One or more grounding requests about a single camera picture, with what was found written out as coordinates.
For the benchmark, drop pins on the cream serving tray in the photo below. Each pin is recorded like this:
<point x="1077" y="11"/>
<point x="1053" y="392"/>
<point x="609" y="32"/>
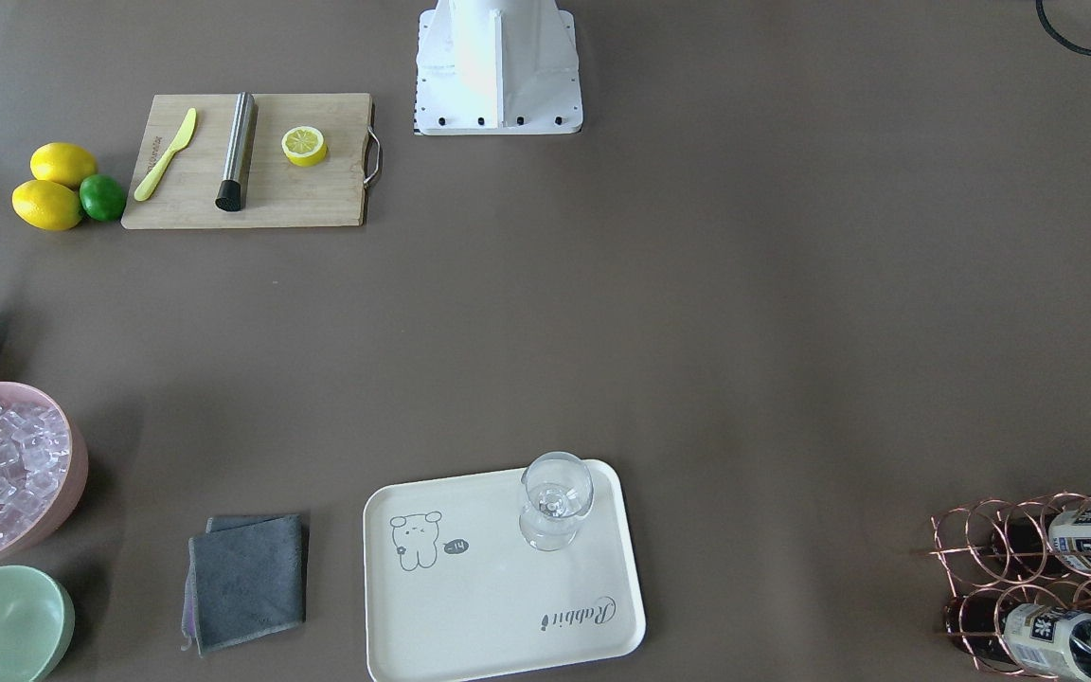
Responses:
<point x="455" y="592"/>

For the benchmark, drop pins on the clear wine glass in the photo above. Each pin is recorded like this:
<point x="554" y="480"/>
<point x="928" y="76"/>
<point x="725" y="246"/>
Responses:
<point x="557" y="494"/>

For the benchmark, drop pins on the whole lemon lower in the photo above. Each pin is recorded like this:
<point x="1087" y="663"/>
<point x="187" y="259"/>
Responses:
<point x="47" y="205"/>

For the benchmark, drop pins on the green lime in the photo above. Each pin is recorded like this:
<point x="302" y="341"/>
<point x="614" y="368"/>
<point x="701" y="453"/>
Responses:
<point x="102" y="198"/>

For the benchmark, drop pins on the yellow plastic knife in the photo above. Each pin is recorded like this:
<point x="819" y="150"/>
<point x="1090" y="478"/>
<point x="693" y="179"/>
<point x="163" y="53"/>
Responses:
<point x="178" y="143"/>

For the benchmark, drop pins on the whole lemon upper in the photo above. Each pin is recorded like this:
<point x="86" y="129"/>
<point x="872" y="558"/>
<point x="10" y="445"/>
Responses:
<point x="65" y="163"/>

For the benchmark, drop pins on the whole lemon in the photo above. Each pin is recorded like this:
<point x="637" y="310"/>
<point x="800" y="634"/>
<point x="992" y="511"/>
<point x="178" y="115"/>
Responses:
<point x="65" y="163"/>
<point x="47" y="205"/>

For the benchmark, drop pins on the half lemon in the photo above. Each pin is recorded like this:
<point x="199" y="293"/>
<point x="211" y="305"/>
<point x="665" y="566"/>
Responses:
<point x="304" y="146"/>

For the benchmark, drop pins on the green ceramic bowl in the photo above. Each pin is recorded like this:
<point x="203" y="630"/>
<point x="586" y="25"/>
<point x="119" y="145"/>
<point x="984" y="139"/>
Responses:
<point x="37" y="619"/>

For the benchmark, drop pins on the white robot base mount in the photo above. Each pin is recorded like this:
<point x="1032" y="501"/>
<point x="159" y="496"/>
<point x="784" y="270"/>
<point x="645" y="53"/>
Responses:
<point x="497" y="68"/>

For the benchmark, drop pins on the tea bottle in rack upper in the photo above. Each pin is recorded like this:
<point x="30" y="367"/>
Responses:
<point x="1052" y="544"/>

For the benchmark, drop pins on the bamboo cutting board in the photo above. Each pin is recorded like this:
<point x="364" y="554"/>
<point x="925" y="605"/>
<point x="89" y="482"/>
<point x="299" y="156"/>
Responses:
<point x="278" y="194"/>

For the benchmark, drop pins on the steel muddler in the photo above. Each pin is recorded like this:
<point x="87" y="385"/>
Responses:
<point x="232" y="191"/>

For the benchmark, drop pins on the tea bottle in rack lower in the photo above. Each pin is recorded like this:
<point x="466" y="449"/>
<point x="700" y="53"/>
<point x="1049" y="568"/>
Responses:
<point x="1033" y="637"/>

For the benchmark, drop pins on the pink ice bowl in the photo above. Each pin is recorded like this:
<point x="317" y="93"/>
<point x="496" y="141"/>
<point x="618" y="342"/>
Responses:
<point x="43" y="467"/>

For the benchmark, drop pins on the tea bottle in rack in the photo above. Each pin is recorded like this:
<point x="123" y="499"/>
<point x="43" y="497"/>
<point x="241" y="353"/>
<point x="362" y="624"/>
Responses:
<point x="1052" y="544"/>
<point x="1033" y="637"/>

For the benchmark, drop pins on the copper wire bottle rack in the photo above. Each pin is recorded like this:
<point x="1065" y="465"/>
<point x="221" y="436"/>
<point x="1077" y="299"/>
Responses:
<point x="960" y="539"/>

